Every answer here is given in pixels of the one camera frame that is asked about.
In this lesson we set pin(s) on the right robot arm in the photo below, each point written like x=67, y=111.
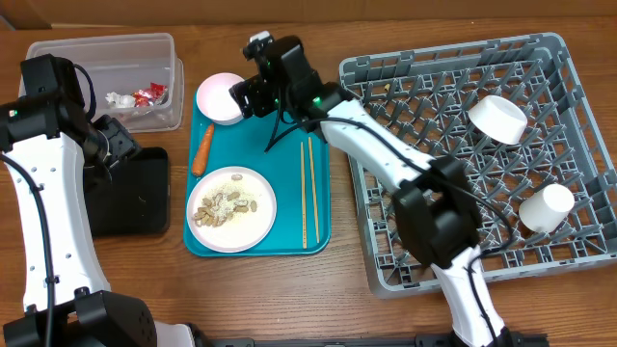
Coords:
x=436, y=214

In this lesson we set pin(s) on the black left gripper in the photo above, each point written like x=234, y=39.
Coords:
x=124, y=146

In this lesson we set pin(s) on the right wooden chopstick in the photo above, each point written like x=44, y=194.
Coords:
x=313, y=189

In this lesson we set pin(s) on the teal plastic tray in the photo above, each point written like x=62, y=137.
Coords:
x=244, y=144

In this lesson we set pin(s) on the left wooden chopstick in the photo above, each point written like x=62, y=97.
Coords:
x=303, y=195

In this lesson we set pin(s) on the white bowl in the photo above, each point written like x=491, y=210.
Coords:
x=499, y=118

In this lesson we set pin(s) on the pink plate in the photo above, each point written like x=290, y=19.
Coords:
x=244, y=231

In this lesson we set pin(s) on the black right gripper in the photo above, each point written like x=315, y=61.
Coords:
x=261, y=92

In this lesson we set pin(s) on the wooden chopstick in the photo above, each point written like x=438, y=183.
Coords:
x=303, y=195
x=313, y=189

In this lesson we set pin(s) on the orange carrot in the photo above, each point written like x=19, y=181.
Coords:
x=201, y=157

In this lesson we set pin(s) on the white cup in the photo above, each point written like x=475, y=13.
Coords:
x=546, y=209

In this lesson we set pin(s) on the red snack wrapper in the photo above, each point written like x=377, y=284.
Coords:
x=155, y=94

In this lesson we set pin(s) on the pink bowl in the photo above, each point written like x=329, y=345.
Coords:
x=215, y=101

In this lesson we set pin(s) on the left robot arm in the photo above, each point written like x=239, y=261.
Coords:
x=51, y=141

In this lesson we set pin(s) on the clear plastic bin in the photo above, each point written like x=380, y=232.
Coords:
x=124, y=65

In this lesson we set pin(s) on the black plastic bin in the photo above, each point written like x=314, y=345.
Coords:
x=136, y=201

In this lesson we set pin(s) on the grey dishwasher rack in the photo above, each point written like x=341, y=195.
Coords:
x=423, y=97

